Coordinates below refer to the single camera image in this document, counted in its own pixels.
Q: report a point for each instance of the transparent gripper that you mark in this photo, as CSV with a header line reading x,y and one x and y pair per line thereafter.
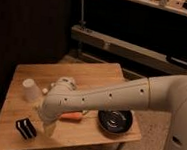
x,y
49,128

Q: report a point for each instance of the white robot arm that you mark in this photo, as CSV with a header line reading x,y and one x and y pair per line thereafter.
x,y
167,93

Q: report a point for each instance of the black white striped eraser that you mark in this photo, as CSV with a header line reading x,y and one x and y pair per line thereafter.
x,y
26,129

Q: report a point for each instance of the orange carrot toy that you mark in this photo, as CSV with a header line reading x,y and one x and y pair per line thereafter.
x,y
72,116

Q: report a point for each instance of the wooden low table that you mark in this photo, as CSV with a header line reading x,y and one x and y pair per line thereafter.
x,y
66,134

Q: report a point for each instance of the black round pan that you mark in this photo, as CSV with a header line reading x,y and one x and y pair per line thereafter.
x,y
115,121

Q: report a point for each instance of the metal vertical pole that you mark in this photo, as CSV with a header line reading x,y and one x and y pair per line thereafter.
x,y
82,25

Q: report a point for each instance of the wooden shelf rail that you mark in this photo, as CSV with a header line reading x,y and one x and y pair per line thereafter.
x,y
127,50

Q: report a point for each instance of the black handle on shelf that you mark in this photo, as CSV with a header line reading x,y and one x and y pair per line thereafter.
x,y
177,62

